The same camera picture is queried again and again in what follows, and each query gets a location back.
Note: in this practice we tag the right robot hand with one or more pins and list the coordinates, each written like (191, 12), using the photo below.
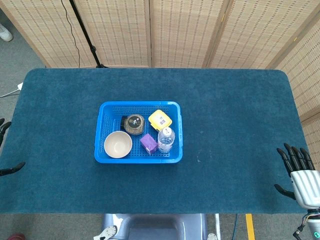
(306, 185)

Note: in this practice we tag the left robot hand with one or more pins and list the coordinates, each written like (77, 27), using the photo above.
(5, 123)

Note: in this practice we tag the beige bowl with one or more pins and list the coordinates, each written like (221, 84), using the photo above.
(118, 145)

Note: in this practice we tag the round dark lidded jar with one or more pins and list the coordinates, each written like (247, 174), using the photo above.
(135, 123)

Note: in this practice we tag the purple carton box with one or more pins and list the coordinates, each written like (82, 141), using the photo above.
(148, 142)

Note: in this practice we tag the clear plastic water bottle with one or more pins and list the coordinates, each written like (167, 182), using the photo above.
(166, 140)

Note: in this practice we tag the green container yellow lid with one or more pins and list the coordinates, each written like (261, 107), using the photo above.
(160, 119)

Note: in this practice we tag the yellow floor tape strip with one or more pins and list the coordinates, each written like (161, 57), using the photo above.
(250, 227)

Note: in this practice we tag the white shoe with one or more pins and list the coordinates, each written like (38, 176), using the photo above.
(5, 33)

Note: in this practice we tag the red shoe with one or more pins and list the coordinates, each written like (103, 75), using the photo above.
(16, 236)

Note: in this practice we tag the black tripod stand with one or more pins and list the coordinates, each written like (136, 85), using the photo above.
(93, 48)

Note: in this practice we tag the teal table cloth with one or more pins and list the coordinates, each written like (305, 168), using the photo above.
(225, 100)

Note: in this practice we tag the blue perforated plastic basket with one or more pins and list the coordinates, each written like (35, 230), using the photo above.
(140, 107)

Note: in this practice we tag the grey-blue robot torso base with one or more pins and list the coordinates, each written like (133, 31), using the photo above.
(155, 227)

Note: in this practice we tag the bamboo folding screen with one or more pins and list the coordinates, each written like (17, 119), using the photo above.
(175, 30)

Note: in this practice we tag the white slim post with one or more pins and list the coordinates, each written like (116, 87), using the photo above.
(218, 225)

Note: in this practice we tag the white perforated metal bracket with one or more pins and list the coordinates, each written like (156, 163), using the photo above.
(212, 237)
(108, 231)

